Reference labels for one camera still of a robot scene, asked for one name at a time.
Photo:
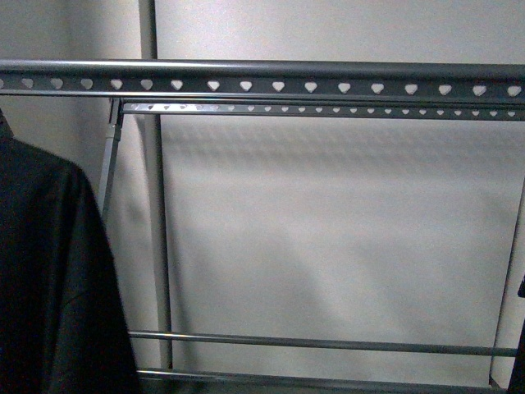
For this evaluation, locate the grey vertical wall pipe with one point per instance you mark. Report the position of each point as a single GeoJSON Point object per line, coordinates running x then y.
{"type": "Point", "coordinates": [154, 169]}

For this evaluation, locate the black hanging garment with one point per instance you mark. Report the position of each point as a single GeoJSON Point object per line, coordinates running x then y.
{"type": "Point", "coordinates": [63, 328]}

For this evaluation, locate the grey metal clothes rack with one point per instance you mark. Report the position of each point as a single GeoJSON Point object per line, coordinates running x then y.
{"type": "Point", "coordinates": [421, 91]}

